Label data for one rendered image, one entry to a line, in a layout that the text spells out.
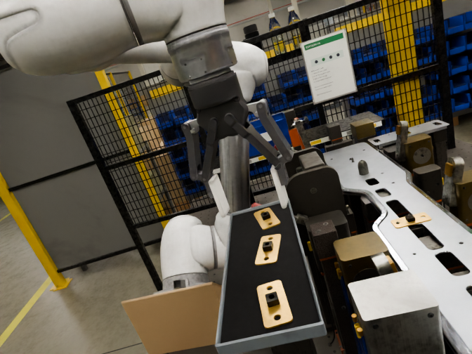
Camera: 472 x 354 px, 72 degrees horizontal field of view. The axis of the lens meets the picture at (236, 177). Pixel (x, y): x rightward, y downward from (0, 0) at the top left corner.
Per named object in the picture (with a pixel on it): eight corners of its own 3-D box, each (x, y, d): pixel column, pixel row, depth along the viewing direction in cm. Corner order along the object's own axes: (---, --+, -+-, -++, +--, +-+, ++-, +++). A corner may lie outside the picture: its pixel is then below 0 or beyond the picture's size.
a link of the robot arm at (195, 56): (215, 24, 40) (230, 72, 42) (234, 24, 48) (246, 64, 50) (154, 48, 44) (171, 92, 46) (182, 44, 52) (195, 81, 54)
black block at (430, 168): (460, 246, 109) (452, 166, 99) (430, 253, 110) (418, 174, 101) (451, 237, 114) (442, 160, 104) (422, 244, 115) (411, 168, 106)
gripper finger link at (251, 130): (229, 114, 52) (234, 107, 51) (280, 161, 53) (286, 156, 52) (221, 120, 48) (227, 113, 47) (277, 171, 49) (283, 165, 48)
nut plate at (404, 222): (424, 213, 81) (423, 208, 80) (433, 220, 77) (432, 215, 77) (390, 221, 82) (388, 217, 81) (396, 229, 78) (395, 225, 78)
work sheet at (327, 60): (357, 91, 166) (345, 27, 156) (313, 105, 169) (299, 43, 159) (356, 90, 168) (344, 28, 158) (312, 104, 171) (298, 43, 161)
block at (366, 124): (386, 194, 152) (374, 121, 141) (369, 199, 153) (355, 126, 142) (380, 188, 160) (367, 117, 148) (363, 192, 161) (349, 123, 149)
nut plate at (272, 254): (277, 263, 54) (274, 257, 53) (254, 265, 55) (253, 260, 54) (281, 234, 61) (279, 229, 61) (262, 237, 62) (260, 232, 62)
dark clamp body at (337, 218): (377, 349, 85) (348, 223, 72) (331, 358, 86) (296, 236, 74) (367, 327, 91) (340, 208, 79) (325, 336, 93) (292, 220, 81)
